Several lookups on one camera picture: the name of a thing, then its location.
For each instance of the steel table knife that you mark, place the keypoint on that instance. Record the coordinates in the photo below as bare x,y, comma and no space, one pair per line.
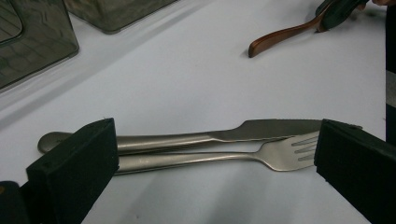
264,129

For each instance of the smoky clear plastic bin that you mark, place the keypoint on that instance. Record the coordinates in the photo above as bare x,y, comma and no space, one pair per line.
40,40
118,12

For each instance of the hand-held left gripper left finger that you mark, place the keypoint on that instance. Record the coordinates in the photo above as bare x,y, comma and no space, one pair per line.
71,174

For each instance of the steel fork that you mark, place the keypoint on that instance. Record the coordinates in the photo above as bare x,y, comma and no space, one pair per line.
280,155

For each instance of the brown wooden spoon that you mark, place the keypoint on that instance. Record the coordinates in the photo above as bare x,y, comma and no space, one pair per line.
274,39

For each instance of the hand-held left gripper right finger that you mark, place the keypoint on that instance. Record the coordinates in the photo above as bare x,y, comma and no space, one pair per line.
358,168

